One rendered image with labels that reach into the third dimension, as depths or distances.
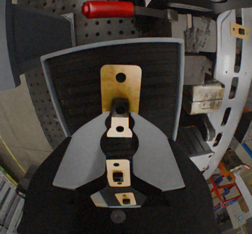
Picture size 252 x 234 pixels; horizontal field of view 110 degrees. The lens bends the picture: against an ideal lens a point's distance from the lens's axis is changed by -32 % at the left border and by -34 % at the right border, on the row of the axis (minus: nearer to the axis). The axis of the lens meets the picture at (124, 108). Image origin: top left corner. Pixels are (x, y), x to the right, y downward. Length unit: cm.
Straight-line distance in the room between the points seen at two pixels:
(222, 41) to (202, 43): 14
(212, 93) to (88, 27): 52
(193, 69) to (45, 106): 73
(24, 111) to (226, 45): 207
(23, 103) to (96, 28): 157
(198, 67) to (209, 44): 6
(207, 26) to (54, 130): 86
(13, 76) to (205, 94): 36
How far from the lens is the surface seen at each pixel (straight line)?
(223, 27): 38
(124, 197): 31
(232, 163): 75
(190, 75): 22
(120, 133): 16
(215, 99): 29
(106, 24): 59
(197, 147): 36
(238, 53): 45
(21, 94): 190
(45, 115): 82
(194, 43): 24
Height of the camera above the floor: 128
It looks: 61 degrees down
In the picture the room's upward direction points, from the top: 178 degrees clockwise
